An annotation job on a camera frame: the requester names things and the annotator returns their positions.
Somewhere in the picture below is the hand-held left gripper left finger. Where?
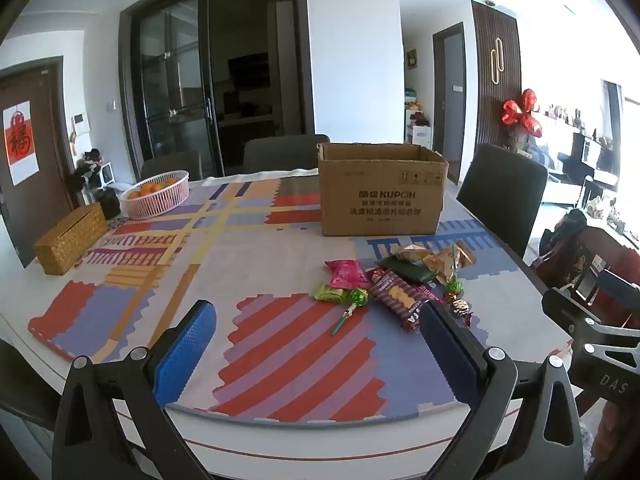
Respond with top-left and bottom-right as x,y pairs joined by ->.
52,299 -> 218,480

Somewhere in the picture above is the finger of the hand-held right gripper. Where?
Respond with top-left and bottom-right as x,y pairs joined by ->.
569,332 -> 632,413
541,287 -> 640,343

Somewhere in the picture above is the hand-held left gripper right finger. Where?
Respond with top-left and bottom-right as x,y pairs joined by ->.
419,300 -> 586,480

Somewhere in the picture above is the red biscuit packet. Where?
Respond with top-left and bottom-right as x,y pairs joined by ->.
369,268 -> 446,332

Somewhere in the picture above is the green candy packet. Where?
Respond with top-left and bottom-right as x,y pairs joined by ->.
314,283 -> 347,304

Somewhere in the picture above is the brown cardboard box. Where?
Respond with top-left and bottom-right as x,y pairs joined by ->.
317,142 -> 450,237

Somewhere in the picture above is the brown wrapped candy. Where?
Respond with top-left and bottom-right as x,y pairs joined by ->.
444,293 -> 474,327

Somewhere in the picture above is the dark wooden chair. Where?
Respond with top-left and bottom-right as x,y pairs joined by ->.
532,210 -> 640,331

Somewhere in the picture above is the red and green lollipop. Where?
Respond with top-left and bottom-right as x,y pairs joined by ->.
445,245 -> 466,297

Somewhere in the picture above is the colourful printed table mat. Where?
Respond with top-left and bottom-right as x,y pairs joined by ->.
27,175 -> 501,423

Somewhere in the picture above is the tan snack packet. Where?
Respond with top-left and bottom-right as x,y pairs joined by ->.
422,247 -> 458,286
452,241 -> 477,267
392,244 -> 428,263

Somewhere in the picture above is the dark green snack packet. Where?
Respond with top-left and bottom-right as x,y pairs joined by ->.
375,255 -> 438,283

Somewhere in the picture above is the pink snack packet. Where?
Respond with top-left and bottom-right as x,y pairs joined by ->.
325,259 -> 368,291

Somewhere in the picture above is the white basket with oranges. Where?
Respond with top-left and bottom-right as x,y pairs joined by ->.
119,170 -> 191,221

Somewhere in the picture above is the woven tissue box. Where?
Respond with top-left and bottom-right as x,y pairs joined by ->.
33,203 -> 108,276

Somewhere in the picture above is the black bag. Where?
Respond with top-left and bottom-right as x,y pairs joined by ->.
95,189 -> 121,221

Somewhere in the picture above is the pile of oranges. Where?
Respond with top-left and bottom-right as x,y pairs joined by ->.
127,177 -> 178,199

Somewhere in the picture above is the red foil balloon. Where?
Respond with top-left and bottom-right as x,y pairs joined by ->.
502,89 -> 543,138

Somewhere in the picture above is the brown entrance door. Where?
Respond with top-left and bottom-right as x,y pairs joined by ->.
0,57 -> 76,268

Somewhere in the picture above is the dark wood slat panel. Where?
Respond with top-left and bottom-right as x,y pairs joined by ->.
472,1 -> 523,151

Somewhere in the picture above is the white storage box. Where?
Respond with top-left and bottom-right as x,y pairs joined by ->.
407,125 -> 432,151

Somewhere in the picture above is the brown room door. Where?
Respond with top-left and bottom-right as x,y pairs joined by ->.
432,22 -> 468,183

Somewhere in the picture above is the black framed glass sliding door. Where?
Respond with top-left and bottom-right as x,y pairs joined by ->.
120,0 -> 308,178

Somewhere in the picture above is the red and white door poster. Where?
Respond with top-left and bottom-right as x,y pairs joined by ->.
4,101 -> 40,185

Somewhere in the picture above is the gold clip wall ornament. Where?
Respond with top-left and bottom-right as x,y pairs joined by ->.
489,37 -> 506,83

